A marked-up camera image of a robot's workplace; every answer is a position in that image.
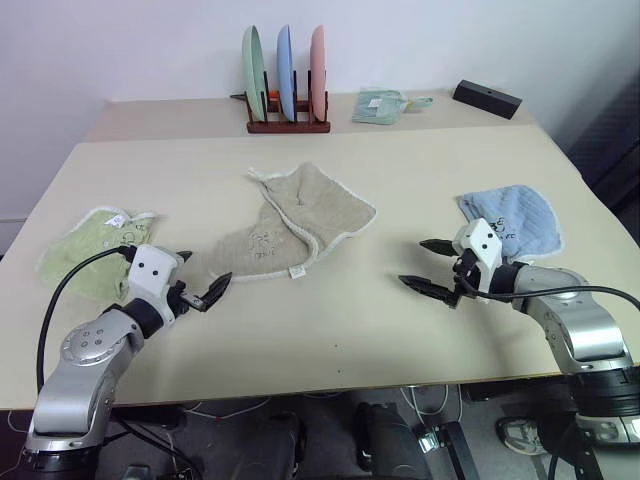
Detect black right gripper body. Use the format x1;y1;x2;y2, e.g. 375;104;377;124
449;248;481;308

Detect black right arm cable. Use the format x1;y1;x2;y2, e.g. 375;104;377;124
459;277;640;304

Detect blue cloth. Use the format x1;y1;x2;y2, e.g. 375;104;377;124
457;183;565;264

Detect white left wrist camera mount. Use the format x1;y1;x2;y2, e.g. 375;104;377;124
127;244;184;321

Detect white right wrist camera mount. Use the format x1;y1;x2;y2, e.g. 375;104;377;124
452;218;504;294

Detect beige cloth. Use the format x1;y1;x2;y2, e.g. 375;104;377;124
213;160;378;282

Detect white floor cables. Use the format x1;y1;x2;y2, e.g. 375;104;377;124
398;383;464;417

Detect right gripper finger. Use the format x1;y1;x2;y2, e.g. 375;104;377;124
397;274;456;307
419;239;454;258

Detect grey sneaker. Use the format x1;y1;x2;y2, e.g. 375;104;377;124
495;416;549;457

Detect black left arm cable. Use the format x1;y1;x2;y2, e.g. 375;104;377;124
36;244;137;397

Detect small pale green cloth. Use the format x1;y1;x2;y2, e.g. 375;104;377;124
401;94;436;114

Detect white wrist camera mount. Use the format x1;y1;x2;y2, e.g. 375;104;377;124
127;244;184;321
452;218;504;294

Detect long black box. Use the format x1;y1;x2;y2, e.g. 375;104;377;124
452;78;524;121

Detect dark wooden plate rack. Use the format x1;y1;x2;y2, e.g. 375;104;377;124
244;69;333;135

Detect green plate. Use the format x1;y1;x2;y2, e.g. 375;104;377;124
241;24;267;123

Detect dark fabric partition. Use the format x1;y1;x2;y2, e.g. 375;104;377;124
563;78;640;242

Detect large dark rounded shape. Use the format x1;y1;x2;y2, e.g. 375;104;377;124
353;401;432;480

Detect black floor cables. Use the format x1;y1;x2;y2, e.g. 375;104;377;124
113;413;207;480

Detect pink plate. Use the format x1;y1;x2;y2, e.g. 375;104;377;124
309;24;329;123

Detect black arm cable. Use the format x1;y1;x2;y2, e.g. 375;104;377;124
36;244;137;397
459;277;640;304

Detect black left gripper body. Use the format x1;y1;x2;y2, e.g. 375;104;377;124
167;280;208;322

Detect blue plate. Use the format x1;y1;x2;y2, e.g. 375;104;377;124
276;24;298;123

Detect light green cloth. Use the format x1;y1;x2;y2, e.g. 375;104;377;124
351;87;404;126

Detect black metal frame foot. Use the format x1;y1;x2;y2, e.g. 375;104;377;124
417;420;482;480

